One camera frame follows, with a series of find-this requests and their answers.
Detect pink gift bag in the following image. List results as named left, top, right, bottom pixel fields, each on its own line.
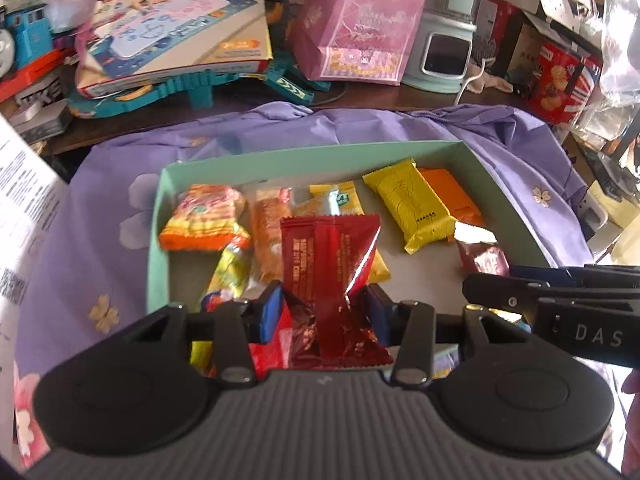
left=290, top=0, right=435, bottom=86

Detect clear plastic bag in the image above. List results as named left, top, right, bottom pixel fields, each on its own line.
left=599, top=0, right=640, bottom=111

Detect long yellow green snack packet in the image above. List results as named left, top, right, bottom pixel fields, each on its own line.
left=200, top=237, right=253, bottom=312

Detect teal plastic toy track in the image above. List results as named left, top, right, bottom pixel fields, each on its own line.
left=67, top=52, right=333, bottom=121

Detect purple floral cloth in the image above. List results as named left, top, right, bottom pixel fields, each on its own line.
left=12, top=101, right=640, bottom=480

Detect colourful drawing mat box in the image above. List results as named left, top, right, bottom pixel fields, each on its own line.
left=75, top=0, right=275, bottom=100

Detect yellow packet with green label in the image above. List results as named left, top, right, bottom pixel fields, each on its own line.
left=295, top=181, right=392, bottom=284

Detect person's right hand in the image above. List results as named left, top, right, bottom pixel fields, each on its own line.
left=621, top=367, right=640, bottom=477

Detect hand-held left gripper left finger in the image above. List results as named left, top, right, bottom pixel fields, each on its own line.
left=125, top=281, right=285, bottom=387

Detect printed white paper sheet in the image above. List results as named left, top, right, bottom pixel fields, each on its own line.
left=0, top=115, right=69, bottom=411

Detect plain orange snack packet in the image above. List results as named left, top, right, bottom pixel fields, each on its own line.
left=417, top=167, right=486, bottom=243

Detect yellow line patterned snack packet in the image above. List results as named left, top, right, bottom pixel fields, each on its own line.
left=362, top=158, right=458, bottom=256

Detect cream plastic container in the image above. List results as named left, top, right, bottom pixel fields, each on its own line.
left=582, top=180, right=640, bottom=266

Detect plain yellow snack packet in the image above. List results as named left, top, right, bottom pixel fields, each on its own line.
left=189, top=341, right=217, bottom=377

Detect red biscuit box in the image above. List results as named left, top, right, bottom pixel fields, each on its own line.
left=525, top=40, right=604, bottom=126

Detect white cable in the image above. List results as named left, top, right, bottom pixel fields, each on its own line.
left=452, top=57, right=489, bottom=109

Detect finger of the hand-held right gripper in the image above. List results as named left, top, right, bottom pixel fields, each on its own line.
left=462, top=273, right=640, bottom=312
left=510, top=263, right=640, bottom=287

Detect maroon packet with silver edge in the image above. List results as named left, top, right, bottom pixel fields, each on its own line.
left=453, top=221, right=511, bottom=277

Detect orange yellow puffed snack packet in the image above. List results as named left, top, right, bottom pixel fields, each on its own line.
left=159, top=185, right=251, bottom=252

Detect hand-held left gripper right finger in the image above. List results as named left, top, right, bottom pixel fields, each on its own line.
left=364, top=284, right=538, bottom=387

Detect black white printed box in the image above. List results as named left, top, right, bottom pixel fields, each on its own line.
left=10, top=77, right=71, bottom=132

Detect orange clear window snack packet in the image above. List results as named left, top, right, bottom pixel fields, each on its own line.
left=247, top=186, right=296, bottom=284

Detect blue toy train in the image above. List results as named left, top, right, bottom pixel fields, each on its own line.
left=0, top=2, right=54, bottom=79

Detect mint green cardboard box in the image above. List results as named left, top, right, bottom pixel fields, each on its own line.
left=146, top=140, right=562, bottom=378

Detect beige cloth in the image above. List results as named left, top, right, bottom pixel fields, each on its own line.
left=467, top=70, right=516, bottom=95

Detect mint green appliance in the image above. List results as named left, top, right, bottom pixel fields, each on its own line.
left=402, top=0, right=487, bottom=95

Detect dark red foil packet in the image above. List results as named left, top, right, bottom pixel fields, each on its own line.
left=280, top=213, right=394, bottom=372

